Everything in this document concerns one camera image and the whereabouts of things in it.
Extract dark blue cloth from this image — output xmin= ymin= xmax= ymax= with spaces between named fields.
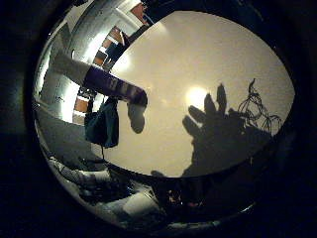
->
xmin=83 ymin=97 xmax=120 ymax=149

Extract dark blue chair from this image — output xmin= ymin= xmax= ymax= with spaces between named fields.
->
xmin=104 ymin=31 xmax=131 ymax=68

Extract white tube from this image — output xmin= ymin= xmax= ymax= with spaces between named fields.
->
xmin=78 ymin=169 xmax=112 ymax=184

